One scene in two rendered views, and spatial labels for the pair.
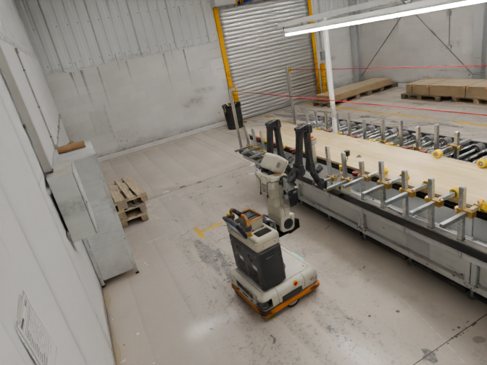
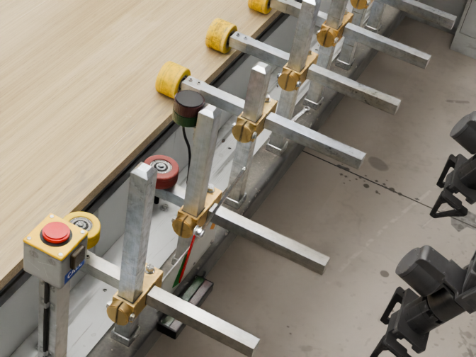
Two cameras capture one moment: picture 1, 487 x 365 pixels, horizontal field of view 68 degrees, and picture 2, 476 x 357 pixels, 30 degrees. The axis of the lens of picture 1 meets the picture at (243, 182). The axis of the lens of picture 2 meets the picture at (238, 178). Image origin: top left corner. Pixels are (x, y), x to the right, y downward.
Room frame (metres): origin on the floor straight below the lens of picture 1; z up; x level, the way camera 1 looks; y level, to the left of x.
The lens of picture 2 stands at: (4.38, -0.07, 2.20)
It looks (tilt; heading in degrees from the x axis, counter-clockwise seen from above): 41 degrees down; 221
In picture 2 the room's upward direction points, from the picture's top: 12 degrees clockwise
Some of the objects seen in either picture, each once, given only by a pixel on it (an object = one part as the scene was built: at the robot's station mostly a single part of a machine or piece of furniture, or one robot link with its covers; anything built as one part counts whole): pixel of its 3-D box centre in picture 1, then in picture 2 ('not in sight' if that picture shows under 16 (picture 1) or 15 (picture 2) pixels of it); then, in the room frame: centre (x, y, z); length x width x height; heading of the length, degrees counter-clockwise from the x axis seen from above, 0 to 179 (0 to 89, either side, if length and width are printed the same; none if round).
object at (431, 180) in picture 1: (431, 206); (359, 9); (2.46, -1.41, 0.90); 0.04 x 0.04 x 0.48; 22
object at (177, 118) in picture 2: not in sight; (187, 113); (3.40, -1.08, 1.11); 0.06 x 0.06 x 0.02
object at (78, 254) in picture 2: not in sight; (77, 256); (3.84, -0.81, 1.20); 0.03 x 0.01 x 0.03; 22
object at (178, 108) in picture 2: not in sight; (188, 103); (3.40, -1.08, 1.14); 0.06 x 0.06 x 0.02
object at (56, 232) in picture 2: not in sight; (56, 234); (3.86, -0.85, 1.22); 0.04 x 0.04 x 0.02
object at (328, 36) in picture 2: (407, 192); (334, 28); (2.67, -1.33, 0.95); 0.14 x 0.06 x 0.05; 22
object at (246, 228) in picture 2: (341, 183); (236, 224); (3.32, -0.97, 0.84); 0.43 x 0.03 x 0.04; 112
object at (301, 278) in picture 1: (272, 277); not in sight; (2.95, -0.09, 0.16); 0.67 x 0.64 x 0.25; 117
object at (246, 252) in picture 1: (257, 245); not in sight; (2.90, -0.01, 0.59); 0.55 x 0.34 x 0.83; 27
